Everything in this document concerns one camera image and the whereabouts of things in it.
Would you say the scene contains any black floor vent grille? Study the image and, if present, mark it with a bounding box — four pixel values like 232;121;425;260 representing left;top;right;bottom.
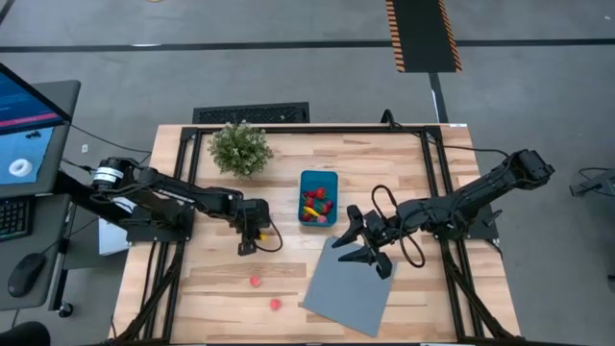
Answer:
191;101;311;125

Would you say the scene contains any black computer mouse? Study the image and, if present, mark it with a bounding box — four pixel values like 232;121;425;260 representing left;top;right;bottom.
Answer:
5;253;48;299

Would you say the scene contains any computer monitor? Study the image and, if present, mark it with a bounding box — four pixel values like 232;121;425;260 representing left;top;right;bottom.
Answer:
0;62;73;199

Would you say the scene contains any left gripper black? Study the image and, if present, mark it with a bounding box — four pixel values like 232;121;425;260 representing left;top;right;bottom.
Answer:
234;199;273;256

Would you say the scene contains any green potted plant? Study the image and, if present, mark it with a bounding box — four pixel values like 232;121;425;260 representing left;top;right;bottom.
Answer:
207;119;275;180

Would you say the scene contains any black hazard-striped floor mat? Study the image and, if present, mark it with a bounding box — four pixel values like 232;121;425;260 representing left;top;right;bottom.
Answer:
385;0;463;74

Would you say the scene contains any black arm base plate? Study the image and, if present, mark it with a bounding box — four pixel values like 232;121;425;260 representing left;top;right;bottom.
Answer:
125;210;193;243
430;204;500;241

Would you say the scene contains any black keyboard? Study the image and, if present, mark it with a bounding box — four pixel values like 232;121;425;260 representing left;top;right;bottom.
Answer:
0;195;35;243

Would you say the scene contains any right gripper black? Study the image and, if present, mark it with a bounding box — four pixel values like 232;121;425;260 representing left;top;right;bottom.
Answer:
331;205;403;281

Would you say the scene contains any black rounded object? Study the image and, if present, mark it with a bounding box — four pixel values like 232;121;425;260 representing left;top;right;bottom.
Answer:
0;320;52;346

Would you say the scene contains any grey side desk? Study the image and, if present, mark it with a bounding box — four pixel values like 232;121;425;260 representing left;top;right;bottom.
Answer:
0;79;83;318

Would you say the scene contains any looped right gripper cable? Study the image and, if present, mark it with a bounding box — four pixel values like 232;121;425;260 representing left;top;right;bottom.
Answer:
370;185;427;269

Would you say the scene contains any grey cloth mat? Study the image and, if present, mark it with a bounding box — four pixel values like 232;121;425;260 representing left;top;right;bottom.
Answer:
301;235;398;337

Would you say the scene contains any white box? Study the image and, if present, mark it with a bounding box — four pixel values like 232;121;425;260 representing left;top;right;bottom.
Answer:
98;196;140;256

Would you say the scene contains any thin black desk cable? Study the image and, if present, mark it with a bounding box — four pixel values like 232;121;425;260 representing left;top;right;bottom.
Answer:
68;122;153;156

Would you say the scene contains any black aluminium frame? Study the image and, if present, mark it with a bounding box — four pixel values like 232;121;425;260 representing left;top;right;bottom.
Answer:
112;123;524;346

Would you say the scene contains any grey metal device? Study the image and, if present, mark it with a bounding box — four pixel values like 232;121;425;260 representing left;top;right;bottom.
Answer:
569;167;615;197

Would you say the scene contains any teal plastic tupperware container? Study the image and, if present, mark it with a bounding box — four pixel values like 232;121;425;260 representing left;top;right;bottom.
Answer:
297;169;339;228

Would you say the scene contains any long black arm cable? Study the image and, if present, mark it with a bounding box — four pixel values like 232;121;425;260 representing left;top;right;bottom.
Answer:
383;109;511;160

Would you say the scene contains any looped gripper cable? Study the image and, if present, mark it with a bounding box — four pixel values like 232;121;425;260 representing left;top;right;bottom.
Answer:
253;218;284;254
370;185;427;269

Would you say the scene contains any looped left gripper cable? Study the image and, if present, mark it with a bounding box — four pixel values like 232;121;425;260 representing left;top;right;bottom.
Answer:
253;218;284;254

